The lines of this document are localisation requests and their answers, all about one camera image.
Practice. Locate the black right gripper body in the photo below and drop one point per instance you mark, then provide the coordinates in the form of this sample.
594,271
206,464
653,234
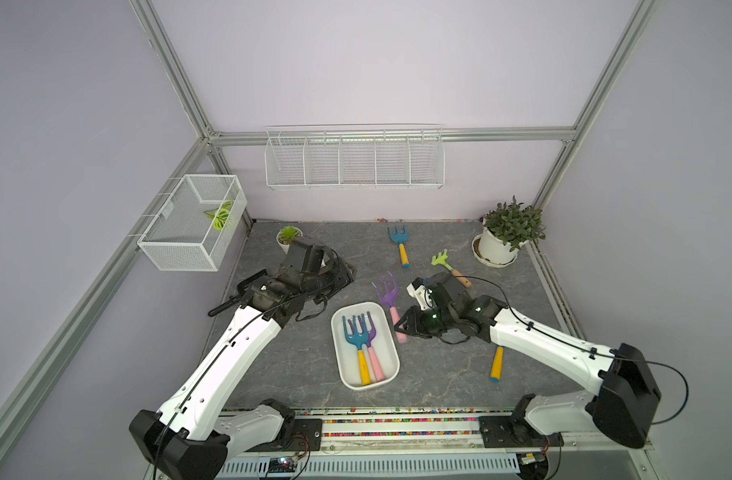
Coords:
433,320

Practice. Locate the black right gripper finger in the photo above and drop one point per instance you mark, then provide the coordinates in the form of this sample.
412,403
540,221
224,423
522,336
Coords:
408,319
408,331

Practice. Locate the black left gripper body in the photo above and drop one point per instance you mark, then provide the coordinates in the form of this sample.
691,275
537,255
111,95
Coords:
328,282

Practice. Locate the purple rake pink handle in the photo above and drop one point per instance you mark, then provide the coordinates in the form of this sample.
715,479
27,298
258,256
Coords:
387,296
369,329

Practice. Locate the white storage tray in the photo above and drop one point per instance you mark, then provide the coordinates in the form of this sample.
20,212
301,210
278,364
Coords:
384,345

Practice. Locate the teal rake yellow handle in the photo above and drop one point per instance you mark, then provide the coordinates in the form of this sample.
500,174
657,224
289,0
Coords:
399,235
356,334
497,365

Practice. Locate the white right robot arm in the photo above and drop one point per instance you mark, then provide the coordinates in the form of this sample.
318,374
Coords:
618,394

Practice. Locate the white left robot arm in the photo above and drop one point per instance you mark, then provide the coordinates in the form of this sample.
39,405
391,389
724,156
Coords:
187,437

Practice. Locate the small white potted plant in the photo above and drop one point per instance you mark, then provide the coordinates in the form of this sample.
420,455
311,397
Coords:
287,235

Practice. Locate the black slotted scoop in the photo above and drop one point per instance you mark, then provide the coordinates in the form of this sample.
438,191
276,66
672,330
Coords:
244,293

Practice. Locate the green leaf toy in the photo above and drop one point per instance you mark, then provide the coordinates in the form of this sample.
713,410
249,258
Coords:
220,216

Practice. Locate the large white potted plant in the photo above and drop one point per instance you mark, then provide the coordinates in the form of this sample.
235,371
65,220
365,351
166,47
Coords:
512,224

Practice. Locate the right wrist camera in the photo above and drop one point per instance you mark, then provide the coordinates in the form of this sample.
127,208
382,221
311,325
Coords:
418,290

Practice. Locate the green rake wooden handle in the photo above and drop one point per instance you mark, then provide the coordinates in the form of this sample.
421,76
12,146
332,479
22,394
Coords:
441,258

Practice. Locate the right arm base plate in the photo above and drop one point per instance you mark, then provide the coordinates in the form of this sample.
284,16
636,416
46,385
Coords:
503,432

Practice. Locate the white wire side basket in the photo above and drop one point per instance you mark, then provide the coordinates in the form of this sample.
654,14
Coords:
180,236

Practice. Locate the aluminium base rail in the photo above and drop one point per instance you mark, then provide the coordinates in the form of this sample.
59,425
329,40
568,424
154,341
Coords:
442,443

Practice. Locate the white wire wall shelf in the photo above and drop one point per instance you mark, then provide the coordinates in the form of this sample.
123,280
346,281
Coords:
355,156

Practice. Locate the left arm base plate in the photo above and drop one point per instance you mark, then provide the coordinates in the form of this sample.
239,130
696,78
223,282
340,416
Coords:
303,434

